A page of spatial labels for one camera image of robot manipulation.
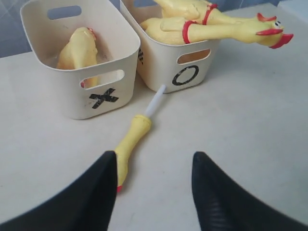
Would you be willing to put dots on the whole yellow rubber chicken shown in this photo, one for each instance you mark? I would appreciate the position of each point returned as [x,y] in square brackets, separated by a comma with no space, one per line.
[179,31]

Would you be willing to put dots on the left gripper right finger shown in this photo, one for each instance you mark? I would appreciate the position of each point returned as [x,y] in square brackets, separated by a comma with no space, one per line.
[223,205]

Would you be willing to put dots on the severed chicken head with tube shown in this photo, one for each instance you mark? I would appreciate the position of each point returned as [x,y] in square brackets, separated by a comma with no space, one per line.
[139,126]

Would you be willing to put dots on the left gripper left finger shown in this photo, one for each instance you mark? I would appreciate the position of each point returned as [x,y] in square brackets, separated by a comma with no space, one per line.
[85,205]

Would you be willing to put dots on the cream bin marked O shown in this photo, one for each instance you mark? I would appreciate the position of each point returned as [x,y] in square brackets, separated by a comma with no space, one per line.
[176,67]

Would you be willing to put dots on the cream bin marked X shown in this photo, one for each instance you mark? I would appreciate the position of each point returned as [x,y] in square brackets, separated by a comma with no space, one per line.
[89,91]

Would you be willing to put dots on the headless yellow rubber chicken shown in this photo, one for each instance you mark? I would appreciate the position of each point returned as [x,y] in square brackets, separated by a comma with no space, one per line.
[80,51]

